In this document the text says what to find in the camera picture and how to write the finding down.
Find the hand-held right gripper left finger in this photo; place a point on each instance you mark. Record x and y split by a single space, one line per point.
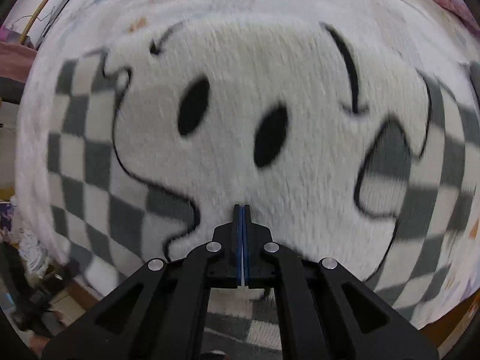
239 240

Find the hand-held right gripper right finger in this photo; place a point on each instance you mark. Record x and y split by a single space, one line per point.
249 247

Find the grey white checkered cardigan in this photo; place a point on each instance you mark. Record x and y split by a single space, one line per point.
300 82

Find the wooden barre rail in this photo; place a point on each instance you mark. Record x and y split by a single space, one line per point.
45 7

